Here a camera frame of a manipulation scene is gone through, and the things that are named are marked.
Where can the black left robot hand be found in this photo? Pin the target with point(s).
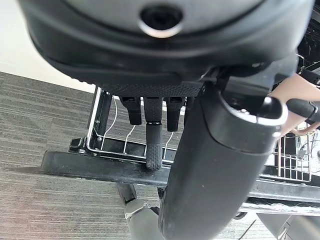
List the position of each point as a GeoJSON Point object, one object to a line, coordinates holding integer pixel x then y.
{"type": "Point", "coordinates": [160, 62]}

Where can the pink plastic dish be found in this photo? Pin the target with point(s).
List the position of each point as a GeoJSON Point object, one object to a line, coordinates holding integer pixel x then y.
{"type": "Point", "coordinates": [295, 87]}

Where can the black dishwasher body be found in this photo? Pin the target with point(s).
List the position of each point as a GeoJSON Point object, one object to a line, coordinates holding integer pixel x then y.
{"type": "Point", "coordinates": [311, 37]}

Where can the silver robot leg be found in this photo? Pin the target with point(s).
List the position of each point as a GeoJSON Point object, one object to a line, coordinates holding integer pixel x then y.
{"type": "Point", "coordinates": [142, 220]}
{"type": "Point", "coordinates": [295, 227]}

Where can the black rack rail frame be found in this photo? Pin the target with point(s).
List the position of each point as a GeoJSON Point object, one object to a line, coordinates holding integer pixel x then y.
{"type": "Point", "coordinates": [106, 117]}

